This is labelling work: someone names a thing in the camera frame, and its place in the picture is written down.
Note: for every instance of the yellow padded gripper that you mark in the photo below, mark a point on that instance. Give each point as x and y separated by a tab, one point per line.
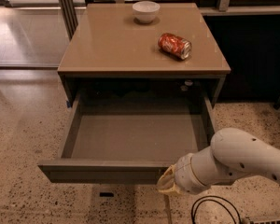
184	173

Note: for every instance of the white ceramic bowl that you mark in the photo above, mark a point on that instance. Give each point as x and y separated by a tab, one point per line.
146	11

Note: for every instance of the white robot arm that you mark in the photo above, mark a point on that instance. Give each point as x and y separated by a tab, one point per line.
232	154

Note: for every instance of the grey top drawer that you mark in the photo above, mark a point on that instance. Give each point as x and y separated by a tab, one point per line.
129	140

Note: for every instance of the metal window frame post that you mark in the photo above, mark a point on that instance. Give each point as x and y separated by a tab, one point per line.
69	16

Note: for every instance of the red soda can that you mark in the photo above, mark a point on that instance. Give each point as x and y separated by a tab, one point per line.
175	45

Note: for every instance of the brown drawer cabinet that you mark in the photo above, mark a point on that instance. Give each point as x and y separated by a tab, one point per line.
109	42

